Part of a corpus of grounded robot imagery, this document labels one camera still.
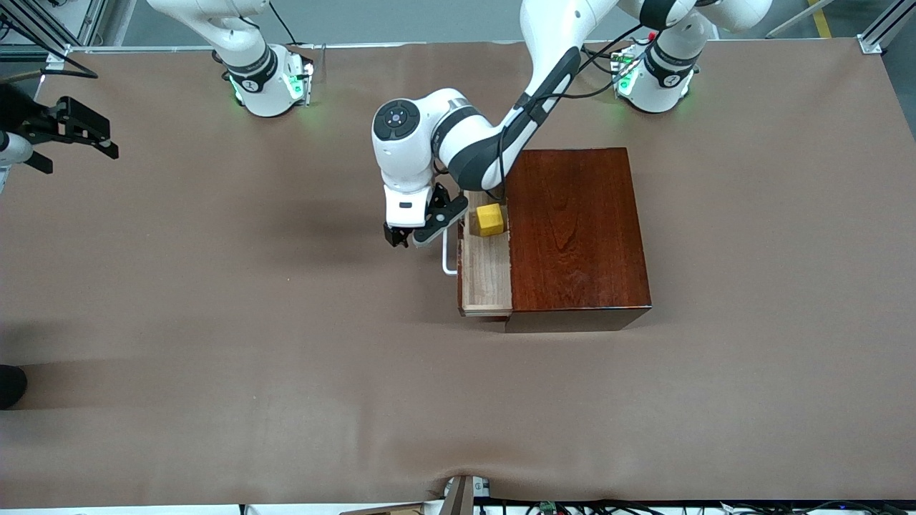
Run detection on yellow cube block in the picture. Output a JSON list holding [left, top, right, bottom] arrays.
[[469, 202, 505, 237]]

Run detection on light wooden drawer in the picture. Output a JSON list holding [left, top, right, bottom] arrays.
[[457, 190, 514, 318]]

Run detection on brown table cover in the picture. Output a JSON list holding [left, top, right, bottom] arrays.
[[0, 39, 916, 510]]

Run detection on dark brown wooden cabinet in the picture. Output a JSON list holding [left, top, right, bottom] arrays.
[[503, 148, 653, 333]]

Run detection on black round object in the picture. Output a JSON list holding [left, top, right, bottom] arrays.
[[0, 365, 28, 410]]

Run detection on yellow floor tape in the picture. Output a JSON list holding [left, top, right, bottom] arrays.
[[809, 0, 835, 38]]

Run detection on aluminium frame profile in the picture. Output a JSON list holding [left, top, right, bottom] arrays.
[[859, 0, 916, 54], [0, 0, 108, 65]]

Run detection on black arm base cable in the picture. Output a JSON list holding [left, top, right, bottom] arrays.
[[269, 0, 301, 46]]

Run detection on grey metal bracket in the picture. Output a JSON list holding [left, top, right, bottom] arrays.
[[440, 476, 494, 515]]

